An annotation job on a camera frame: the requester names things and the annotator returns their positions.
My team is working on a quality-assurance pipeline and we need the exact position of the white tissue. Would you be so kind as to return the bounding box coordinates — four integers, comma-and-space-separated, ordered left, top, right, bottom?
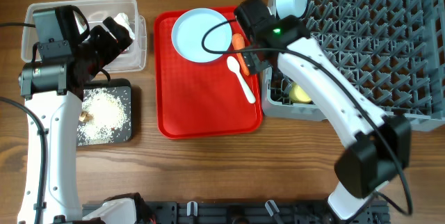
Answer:
113, 13, 136, 40

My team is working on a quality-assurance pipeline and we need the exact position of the yellow plastic cup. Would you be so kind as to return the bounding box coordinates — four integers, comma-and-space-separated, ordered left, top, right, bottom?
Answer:
289, 82, 312, 104

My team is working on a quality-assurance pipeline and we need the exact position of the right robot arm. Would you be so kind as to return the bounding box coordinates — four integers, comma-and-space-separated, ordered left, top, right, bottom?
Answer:
234, 0, 413, 223

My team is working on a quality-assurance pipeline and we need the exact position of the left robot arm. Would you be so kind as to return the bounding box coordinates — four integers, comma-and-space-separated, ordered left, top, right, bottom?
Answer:
17, 5, 154, 223

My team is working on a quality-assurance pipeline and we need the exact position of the grey dishwasher rack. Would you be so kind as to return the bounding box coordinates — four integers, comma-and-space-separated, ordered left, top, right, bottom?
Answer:
261, 0, 445, 133

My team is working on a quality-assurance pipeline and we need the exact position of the white plastic spoon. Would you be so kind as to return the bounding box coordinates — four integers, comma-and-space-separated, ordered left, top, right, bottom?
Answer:
227, 56, 256, 104

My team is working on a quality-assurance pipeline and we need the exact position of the orange carrot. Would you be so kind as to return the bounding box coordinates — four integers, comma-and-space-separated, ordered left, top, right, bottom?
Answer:
232, 33, 250, 76

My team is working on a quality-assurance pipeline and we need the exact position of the clear plastic bin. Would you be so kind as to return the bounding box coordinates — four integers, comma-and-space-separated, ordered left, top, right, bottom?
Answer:
25, 0, 147, 73

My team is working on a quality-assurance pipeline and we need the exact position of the spilled white rice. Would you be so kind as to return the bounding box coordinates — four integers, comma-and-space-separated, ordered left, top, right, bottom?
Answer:
76, 88, 132, 145

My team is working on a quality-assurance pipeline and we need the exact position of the brown food chunk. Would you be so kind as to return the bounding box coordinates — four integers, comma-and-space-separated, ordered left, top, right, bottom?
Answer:
79, 111, 93, 123

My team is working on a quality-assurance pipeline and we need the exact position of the black tray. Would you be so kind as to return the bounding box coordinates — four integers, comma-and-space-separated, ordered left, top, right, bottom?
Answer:
74, 78, 134, 147

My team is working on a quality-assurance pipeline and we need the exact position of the red plastic tray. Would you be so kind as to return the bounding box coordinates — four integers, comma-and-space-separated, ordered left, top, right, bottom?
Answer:
154, 10, 263, 139

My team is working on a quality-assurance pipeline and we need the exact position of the light blue plate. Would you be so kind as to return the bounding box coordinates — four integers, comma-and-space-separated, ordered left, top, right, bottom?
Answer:
171, 8, 232, 63

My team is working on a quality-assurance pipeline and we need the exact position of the right black cable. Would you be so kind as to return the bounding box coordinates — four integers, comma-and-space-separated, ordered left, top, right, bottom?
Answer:
200, 18, 414, 216

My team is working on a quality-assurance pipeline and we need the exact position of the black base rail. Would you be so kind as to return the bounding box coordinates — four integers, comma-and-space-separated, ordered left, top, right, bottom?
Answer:
81, 199, 391, 224

